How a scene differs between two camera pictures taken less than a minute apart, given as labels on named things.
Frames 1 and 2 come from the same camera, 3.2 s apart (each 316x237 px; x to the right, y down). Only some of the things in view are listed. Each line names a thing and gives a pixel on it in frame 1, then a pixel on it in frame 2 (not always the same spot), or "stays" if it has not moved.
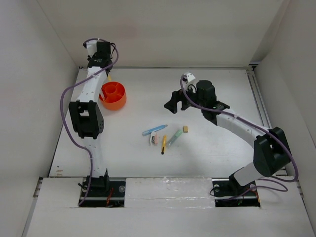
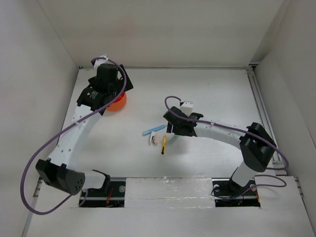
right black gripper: [177, 97] → [170, 129]
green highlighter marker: [175, 137] stays
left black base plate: [111, 194] stays
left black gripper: [93, 57] → [120, 84]
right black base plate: [228, 193] stays
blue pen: [153, 130] stays
